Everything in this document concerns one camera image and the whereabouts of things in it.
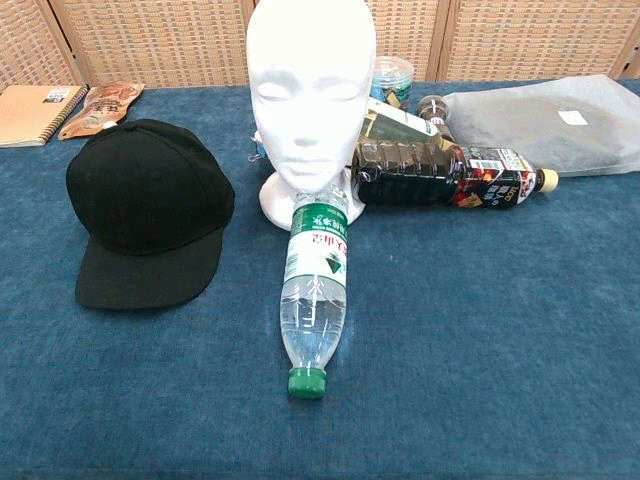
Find dark tea bottle black label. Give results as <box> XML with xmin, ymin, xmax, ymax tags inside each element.
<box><xmin>351</xmin><ymin>139</ymin><xmax>560</xmax><ymax>210</ymax></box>

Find frosted plastic zip bag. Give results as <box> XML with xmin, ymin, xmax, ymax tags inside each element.
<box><xmin>442</xmin><ymin>74</ymin><xmax>640</xmax><ymax>179</ymax></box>

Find kraft spiral notebook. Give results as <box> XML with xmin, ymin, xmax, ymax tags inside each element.
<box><xmin>0</xmin><ymin>84</ymin><xmax>90</xmax><ymax>149</ymax></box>

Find woven folding screen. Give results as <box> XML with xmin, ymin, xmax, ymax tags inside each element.
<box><xmin>0</xmin><ymin>0</ymin><xmax>640</xmax><ymax>94</ymax></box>

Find clear jar of colourful clips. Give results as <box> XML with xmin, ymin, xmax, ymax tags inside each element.
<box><xmin>370</xmin><ymin>55</ymin><xmax>415</xmax><ymax>109</ymax></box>

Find brown spouted snack pouch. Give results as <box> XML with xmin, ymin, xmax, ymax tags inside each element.
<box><xmin>57</xmin><ymin>83</ymin><xmax>146</xmax><ymax>142</ymax></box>

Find black baseball cap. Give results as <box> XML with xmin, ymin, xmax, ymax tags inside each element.
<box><xmin>65</xmin><ymin>118</ymin><xmax>236</xmax><ymax>310</ymax></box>

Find blue table cloth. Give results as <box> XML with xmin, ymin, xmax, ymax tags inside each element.
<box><xmin>0</xmin><ymin>79</ymin><xmax>640</xmax><ymax>480</ymax></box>

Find white foam mannequin head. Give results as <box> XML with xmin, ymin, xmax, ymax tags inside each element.
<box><xmin>245</xmin><ymin>0</ymin><xmax>377</xmax><ymax>227</ymax></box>

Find clear water bottle green cap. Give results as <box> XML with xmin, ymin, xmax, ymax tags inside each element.
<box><xmin>279</xmin><ymin>188</ymin><xmax>350</xmax><ymax>400</ymax></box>

